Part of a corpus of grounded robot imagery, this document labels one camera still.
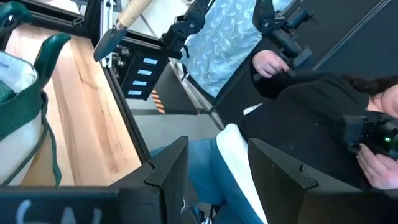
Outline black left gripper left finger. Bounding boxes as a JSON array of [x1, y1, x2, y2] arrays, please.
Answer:
[[110, 136, 190, 224]]

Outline black table edge rail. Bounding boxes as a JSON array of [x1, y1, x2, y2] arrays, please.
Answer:
[[102, 60, 153, 164]]

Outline wooden handled garden trowel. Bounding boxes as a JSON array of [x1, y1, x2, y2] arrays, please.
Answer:
[[93, 0, 155, 62]]

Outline white canvas gardening bag green trim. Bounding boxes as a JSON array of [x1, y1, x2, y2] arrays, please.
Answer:
[[0, 1, 72, 187]]

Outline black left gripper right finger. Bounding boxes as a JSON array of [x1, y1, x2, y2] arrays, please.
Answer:
[[248, 138, 358, 224]]

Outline light blue floral cloth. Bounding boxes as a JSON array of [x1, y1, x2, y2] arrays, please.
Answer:
[[180, 0, 293, 98]]

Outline black jointed arm link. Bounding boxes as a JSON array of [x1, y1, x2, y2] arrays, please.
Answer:
[[161, 0, 215, 60]]

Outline orange striped warning label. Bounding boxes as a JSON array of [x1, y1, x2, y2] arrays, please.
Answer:
[[151, 89, 166, 114]]

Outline person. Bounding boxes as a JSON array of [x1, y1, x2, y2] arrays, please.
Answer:
[[149, 49, 398, 224]]

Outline black control box blue labels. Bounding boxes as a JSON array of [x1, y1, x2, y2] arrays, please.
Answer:
[[119, 46, 170, 101]]

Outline person's hand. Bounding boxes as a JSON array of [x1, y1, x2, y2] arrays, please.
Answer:
[[356, 142, 398, 190], [251, 49, 290, 78]]

